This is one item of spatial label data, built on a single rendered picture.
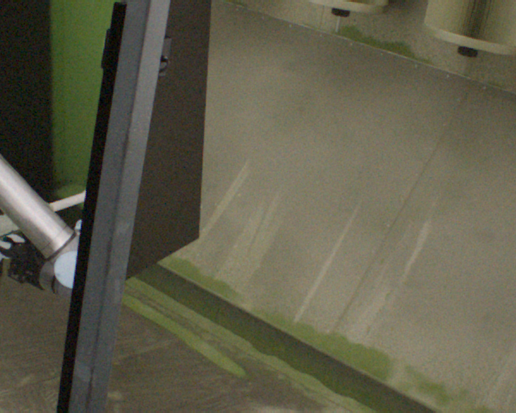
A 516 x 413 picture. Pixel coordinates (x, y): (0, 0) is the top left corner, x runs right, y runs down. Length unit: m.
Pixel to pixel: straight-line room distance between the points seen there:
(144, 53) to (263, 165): 2.37
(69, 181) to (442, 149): 1.31
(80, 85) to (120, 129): 1.79
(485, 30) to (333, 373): 1.24
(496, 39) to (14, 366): 1.85
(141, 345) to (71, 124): 0.80
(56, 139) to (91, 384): 1.83
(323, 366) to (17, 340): 1.04
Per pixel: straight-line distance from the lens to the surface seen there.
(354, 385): 3.50
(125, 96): 1.63
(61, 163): 3.59
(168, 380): 3.43
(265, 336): 3.69
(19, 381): 3.30
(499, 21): 3.35
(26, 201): 2.35
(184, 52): 2.93
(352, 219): 3.69
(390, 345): 3.47
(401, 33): 3.93
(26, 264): 2.66
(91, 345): 1.78
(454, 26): 3.35
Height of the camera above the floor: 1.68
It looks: 18 degrees down
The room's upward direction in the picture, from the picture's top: 11 degrees clockwise
